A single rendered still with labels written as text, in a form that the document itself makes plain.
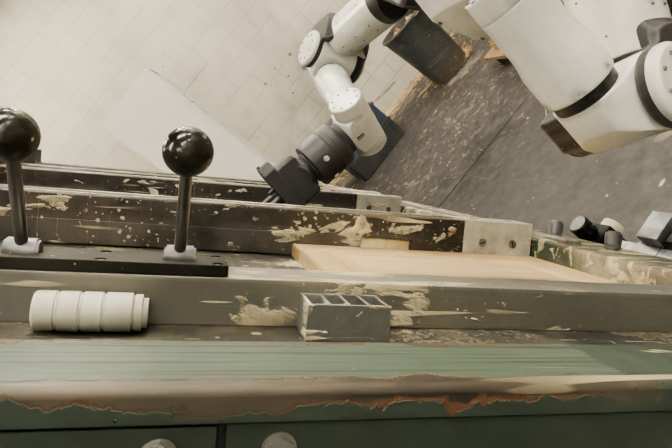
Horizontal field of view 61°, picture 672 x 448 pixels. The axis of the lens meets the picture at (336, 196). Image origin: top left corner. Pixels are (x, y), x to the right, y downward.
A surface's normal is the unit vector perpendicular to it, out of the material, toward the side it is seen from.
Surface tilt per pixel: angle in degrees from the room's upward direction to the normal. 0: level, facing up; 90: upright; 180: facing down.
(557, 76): 83
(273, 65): 90
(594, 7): 46
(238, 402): 90
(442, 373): 57
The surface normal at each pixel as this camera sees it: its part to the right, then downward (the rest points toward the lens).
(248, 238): 0.26, 0.07
